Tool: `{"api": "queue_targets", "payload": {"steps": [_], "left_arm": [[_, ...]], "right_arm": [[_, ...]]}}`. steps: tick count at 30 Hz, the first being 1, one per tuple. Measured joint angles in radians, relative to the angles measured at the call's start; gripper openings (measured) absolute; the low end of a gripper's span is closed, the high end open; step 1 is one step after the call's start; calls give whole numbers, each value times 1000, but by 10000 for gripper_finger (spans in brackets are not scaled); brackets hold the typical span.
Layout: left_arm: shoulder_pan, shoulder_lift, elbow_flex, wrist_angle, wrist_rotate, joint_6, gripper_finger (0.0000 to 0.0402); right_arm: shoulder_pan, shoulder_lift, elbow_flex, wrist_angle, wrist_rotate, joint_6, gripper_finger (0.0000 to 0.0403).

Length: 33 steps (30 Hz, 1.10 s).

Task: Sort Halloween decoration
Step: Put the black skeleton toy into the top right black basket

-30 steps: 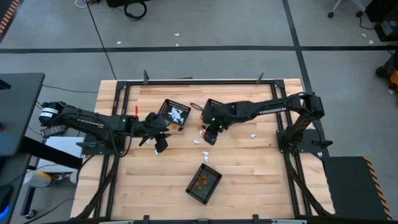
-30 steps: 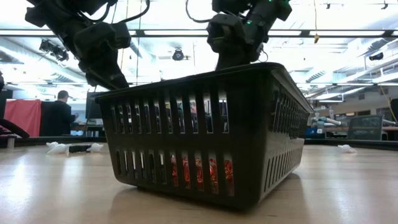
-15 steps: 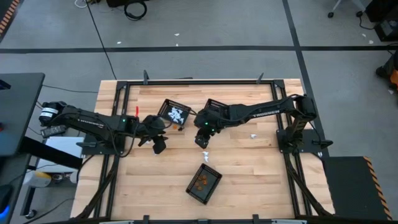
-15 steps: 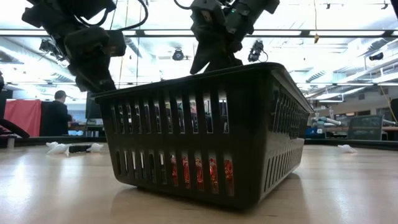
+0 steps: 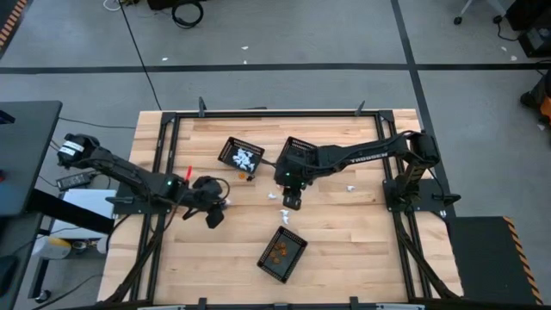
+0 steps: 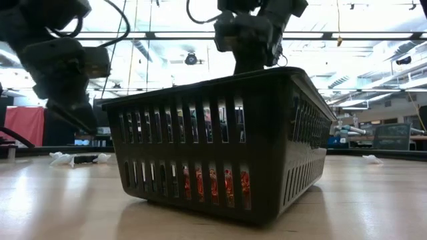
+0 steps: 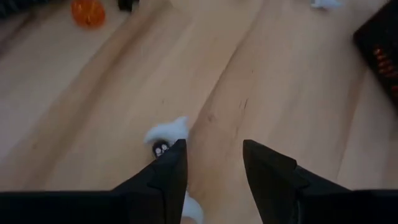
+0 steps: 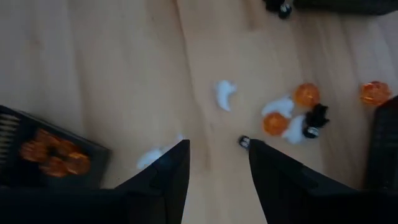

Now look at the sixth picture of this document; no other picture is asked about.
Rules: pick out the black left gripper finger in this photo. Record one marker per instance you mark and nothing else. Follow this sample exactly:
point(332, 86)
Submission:
point(80, 116)

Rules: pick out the white ghost decoration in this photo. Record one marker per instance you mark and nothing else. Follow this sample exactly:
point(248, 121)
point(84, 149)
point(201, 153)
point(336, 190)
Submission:
point(372, 159)
point(62, 160)
point(102, 158)
point(56, 154)

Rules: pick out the black slotted plastic basket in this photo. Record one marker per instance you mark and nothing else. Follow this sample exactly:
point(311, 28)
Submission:
point(267, 150)

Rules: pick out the red orange snack packet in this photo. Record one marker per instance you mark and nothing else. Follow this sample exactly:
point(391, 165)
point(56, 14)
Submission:
point(187, 181)

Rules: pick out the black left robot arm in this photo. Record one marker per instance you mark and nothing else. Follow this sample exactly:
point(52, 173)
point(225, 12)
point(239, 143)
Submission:
point(33, 20)

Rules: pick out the grey background robot arm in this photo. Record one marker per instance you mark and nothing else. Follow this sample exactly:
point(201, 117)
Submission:
point(350, 129)

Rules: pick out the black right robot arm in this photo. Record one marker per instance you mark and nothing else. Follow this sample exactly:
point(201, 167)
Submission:
point(283, 6)

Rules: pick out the black reaper decoration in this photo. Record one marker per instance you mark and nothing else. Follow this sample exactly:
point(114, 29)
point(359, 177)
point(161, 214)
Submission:
point(85, 159)

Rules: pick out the black partition panel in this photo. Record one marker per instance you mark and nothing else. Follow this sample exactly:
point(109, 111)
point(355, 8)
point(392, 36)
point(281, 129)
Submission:
point(50, 136)

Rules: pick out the red partition screen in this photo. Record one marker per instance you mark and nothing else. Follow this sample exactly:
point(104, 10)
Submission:
point(25, 126)

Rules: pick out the black sloping brace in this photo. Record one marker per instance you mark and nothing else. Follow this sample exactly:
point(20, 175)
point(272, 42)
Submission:
point(18, 136)

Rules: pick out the round black ceiling fixture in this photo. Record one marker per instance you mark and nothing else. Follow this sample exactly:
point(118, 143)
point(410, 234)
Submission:
point(191, 59)

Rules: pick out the blue storage bin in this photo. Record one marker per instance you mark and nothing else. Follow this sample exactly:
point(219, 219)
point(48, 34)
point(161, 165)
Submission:
point(334, 141)

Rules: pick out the black ceiling device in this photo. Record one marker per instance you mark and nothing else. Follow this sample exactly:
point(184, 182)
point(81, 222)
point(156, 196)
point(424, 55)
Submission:
point(403, 60)

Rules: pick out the dark mesh chair back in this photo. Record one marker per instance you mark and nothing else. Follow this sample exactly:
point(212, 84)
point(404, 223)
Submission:
point(392, 136)

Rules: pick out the black chair back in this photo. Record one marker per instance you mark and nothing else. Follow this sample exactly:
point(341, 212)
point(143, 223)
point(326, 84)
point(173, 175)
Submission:
point(423, 118)

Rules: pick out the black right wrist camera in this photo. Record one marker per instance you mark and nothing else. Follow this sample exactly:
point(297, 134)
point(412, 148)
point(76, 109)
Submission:
point(224, 33)

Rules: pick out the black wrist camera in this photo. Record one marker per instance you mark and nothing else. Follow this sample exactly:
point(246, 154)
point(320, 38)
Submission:
point(224, 33)
point(96, 63)

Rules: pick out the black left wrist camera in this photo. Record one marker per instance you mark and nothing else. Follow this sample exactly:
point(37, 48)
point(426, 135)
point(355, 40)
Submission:
point(96, 63)

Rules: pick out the small grey post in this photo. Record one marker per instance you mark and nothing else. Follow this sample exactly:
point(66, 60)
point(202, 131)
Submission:
point(11, 152)

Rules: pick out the black overhead frame bar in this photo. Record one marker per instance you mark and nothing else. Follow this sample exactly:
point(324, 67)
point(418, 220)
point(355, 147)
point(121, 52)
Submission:
point(333, 35)

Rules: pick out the black table frame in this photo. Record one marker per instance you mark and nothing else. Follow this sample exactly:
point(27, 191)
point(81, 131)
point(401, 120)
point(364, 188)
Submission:
point(400, 154)

